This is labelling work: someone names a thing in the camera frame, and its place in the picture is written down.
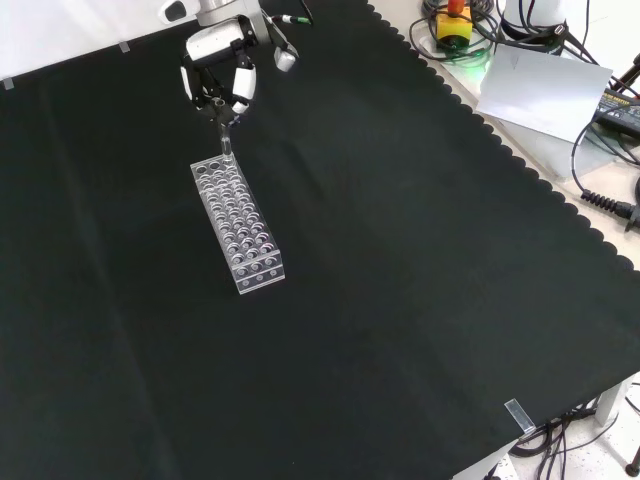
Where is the black bench cloth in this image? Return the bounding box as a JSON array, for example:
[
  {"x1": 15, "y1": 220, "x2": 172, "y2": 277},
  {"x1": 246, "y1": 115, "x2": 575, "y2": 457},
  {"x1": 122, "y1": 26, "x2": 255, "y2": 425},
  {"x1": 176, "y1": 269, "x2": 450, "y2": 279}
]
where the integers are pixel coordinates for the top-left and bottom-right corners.
[{"x1": 0, "y1": 0, "x2": 640, "y2": 480}]

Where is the white table leg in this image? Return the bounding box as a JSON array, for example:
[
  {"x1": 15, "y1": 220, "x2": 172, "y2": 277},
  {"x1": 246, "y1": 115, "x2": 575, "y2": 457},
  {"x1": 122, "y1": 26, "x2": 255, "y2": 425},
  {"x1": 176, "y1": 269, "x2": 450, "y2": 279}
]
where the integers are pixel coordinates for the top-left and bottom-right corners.
[{"x1": 596, "y1": 377, "x2": 632, "y2": 427}]

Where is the black floor cable bundle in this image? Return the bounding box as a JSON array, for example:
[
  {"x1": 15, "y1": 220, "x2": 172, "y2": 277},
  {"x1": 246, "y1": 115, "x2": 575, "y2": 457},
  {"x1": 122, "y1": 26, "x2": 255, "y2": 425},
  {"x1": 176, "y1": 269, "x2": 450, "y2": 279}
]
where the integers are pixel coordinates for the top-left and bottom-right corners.
[{"x1": 509, "y1": 382, "x2": 640, "y2": 480}]

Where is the black tripod leg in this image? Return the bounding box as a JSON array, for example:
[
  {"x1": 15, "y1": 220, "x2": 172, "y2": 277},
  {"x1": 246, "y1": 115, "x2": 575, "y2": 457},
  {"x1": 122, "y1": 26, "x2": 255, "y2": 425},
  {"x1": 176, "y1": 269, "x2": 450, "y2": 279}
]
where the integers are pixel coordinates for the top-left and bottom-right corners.
[{"x1": 606, "y1": 53, "x2": 640, "y2": 95}]

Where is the black power adapter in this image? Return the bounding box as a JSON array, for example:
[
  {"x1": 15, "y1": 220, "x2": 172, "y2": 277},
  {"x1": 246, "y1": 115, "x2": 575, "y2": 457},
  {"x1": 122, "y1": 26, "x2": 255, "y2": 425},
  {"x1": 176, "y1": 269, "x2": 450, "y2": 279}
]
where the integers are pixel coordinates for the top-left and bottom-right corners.
[{"x1": 592, "y1": 89, "x2": 640, "y2": 134}]

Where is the pale board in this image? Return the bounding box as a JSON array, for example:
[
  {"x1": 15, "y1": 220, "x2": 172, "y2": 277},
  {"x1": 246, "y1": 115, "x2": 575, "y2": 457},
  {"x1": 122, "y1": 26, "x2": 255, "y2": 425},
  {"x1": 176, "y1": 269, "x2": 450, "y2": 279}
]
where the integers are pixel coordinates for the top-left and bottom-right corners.
[{"x1": 474, "y1": 47, "x2": 614, "y2": 144}]

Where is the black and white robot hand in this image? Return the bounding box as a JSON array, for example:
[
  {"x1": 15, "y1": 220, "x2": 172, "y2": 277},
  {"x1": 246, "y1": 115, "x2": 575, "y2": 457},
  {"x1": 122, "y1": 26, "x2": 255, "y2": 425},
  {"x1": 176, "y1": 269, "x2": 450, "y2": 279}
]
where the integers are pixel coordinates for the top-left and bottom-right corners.
[{"x1": 179, "y1": 13, "x2": 301, "y2": 132}]

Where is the clear glass test tube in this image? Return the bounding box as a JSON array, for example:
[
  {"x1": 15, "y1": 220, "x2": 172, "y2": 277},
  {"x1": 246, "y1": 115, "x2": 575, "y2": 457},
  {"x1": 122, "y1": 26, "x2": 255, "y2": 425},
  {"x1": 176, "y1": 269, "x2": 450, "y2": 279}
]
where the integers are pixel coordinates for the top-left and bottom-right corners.
[{"x1": 213, "y1": 98, "x2": 236, "y2": 169}]

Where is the clear plastic test tube rack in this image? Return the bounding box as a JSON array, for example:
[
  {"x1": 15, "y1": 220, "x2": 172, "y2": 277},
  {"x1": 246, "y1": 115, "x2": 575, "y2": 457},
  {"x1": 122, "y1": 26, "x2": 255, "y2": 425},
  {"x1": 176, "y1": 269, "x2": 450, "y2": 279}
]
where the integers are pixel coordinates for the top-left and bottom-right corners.
[{"x1": 189, "y1": 154, "x2": 287, "y2": 296}]

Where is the yellow stop button box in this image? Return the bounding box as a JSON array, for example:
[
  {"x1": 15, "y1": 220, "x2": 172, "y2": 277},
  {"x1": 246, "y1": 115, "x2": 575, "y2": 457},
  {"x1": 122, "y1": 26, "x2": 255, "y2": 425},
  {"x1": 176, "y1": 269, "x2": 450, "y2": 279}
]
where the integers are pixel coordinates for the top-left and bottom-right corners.
[{"x1": 435, "y1": 0, "x2": 474, "y2": 50}]

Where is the black cable with ribbed plug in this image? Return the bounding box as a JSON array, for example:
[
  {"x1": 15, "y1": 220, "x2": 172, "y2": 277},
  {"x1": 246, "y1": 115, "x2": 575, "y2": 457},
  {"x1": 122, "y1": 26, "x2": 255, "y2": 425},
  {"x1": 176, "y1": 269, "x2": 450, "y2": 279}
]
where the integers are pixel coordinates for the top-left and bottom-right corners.
[{"x1": 571, "y1": 117, "x2": 640, "y2": 234}]

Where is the black cable with green plug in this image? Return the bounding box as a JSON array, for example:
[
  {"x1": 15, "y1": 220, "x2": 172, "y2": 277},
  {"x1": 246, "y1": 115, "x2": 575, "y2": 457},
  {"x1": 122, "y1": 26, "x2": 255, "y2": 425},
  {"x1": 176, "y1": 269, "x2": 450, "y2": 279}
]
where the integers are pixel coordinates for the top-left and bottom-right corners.
[{"x1": 262, "y1": 0, "x2": 315, "y2": 26}]

